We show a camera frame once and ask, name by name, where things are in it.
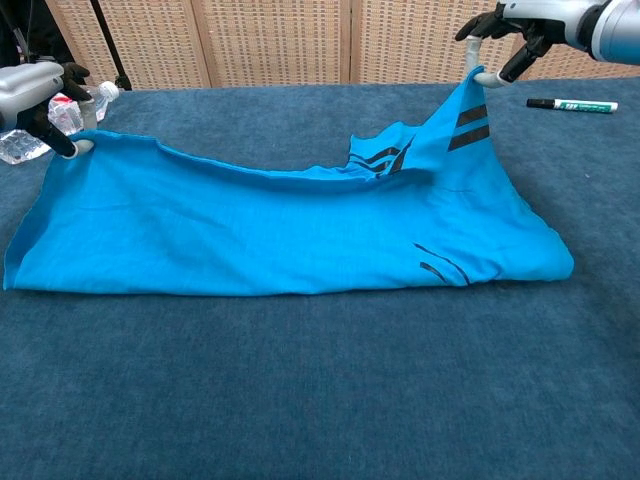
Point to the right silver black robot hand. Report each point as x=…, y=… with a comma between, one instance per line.
x=545, y=20

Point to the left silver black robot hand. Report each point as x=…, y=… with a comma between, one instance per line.
x=30, y=90

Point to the blue printed t-shirt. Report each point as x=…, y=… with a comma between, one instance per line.
x=225, y=235

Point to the clear plastic water bottle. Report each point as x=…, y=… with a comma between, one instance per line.
x=20, y=147

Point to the black office chair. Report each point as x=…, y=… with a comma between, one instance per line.
x=15, y=30

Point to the black tripod stand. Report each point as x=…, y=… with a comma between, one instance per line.
x=112, y=55

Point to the white marker pen black cap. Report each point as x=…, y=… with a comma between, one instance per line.
x=580, y=105

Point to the wooden rattan folding screen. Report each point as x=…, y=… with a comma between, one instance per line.
x=275, y=45

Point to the blue carpet table cover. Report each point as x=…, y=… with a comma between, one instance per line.
x=300, y=390

